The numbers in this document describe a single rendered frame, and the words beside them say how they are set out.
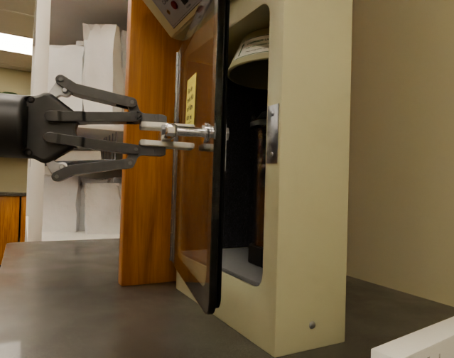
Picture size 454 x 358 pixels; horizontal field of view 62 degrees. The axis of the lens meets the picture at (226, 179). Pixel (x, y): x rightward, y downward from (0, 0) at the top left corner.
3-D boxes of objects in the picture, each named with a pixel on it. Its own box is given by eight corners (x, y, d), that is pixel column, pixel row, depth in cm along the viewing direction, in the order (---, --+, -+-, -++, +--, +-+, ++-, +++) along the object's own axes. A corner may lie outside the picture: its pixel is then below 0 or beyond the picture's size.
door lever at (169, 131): (193, 149, 54) (194, 131, 54) (208, 142, 45) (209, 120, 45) (155, 147, 52) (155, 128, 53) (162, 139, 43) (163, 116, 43)
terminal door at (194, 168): (176, 263, 71) (182, 50, 72) (215, 319, 42) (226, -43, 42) (172, 263, 71) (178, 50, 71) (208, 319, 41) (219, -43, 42)
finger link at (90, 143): (44, 129, 44) (42, 141, 44) (141, 144, 47) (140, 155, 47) (50, 133, 48) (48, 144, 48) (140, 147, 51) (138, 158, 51)
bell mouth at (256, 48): (290, 94, 73) (291, 66, 73) (363, 72, 58) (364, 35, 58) (207, 80, 65) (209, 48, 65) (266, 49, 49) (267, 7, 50)
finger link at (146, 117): (126, 123, 50) (126, 100, 50) (165, 125, 51) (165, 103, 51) (126, 121, 48) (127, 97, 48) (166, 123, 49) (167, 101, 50)
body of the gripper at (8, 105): (-20, 158, 41) (72, 163, 43) (-16, 80, 41) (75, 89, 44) (1, 163, 48) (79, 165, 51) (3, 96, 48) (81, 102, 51)
